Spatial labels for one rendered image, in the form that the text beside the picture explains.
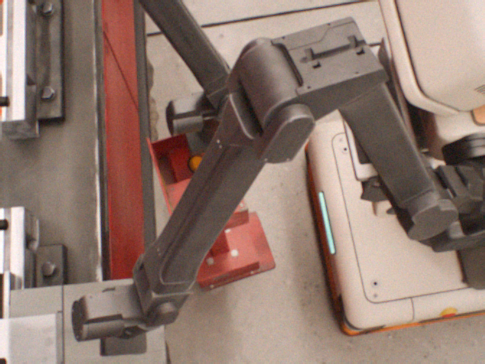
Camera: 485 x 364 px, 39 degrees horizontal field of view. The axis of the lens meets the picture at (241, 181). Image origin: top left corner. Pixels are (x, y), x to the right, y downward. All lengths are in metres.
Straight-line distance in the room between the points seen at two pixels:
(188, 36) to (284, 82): 0.51
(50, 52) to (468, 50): 0.90
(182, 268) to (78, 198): 0.57
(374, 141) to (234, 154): 0.17
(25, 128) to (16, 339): 0.43
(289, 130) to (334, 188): 1.36
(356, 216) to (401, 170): 1.12
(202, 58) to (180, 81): 1.26
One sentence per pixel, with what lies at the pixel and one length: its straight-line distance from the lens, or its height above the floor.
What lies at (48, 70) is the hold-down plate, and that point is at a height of 0.91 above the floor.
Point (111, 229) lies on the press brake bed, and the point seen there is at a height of 0.76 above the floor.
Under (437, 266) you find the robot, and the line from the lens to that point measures 1.99.
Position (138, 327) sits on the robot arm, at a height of 1.21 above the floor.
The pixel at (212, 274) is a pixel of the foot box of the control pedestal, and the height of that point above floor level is 0.12.
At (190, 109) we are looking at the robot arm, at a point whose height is 1.01.
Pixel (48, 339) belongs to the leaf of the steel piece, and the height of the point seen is 1.00.
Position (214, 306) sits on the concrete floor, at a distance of 2.21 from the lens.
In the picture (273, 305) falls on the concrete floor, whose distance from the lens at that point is 2.20.
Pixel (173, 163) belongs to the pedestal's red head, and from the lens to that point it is 1.53.
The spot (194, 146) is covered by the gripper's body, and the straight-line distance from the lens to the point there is 1.40.
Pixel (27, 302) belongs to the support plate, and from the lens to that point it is 1.26.
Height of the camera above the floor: 2.18
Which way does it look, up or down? 72 degrees down
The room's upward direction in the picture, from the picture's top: 6 degrees counter-clockwise
